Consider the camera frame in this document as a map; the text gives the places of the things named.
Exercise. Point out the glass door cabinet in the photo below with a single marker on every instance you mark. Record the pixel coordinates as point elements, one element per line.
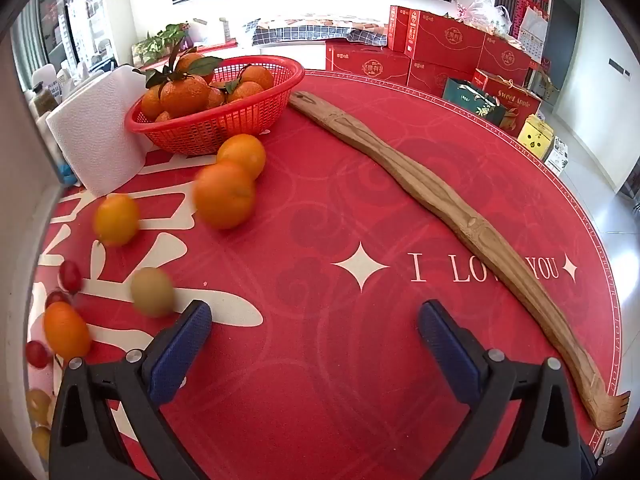
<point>75,10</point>

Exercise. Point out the white carton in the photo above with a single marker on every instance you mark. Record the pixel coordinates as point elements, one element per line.
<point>556,156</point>

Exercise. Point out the wooden back scratcher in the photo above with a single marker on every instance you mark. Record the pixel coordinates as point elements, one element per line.
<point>450,205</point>

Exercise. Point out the small stemmed mandarin orange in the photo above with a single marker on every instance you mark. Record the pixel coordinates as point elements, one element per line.
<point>65,330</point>

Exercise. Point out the cellophane gift wrap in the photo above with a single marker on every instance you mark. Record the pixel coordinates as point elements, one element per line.
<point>482,12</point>

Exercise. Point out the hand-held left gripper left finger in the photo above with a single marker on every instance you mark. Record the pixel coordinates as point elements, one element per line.
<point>182,350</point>

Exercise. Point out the white paper towel roll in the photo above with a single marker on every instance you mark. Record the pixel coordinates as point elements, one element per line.
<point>95,135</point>

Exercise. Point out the potted green plant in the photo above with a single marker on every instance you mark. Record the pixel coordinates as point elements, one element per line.
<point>165,40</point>

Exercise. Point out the yellow carton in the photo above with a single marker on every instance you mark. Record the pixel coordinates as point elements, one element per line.
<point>535,137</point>

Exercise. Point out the checkered cloth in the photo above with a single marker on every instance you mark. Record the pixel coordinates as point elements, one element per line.
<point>300,32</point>

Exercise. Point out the stack of red gift boxes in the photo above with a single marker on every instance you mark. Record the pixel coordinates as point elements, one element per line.
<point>440,40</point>

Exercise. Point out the pile of leafy oranges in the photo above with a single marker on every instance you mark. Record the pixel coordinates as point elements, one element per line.
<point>182,95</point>

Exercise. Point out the round red table mat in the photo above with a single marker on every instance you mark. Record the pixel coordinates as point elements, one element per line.
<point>325,200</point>

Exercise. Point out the longan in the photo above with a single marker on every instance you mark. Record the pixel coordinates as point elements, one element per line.
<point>37,405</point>
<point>152,292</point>

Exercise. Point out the cherry tomato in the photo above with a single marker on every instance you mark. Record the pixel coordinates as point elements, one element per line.
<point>70,276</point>
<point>56,300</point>
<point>36,353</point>

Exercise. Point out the green gift bag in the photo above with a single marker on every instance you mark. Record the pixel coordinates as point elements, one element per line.
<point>470,100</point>

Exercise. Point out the red plastic basket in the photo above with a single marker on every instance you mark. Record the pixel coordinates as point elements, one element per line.
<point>225,125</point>

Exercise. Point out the single mandarin orange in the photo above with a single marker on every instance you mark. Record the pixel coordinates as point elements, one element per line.
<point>222,197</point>
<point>245,152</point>
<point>116,220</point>

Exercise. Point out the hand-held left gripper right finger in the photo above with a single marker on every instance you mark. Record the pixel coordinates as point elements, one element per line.
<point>450,350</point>

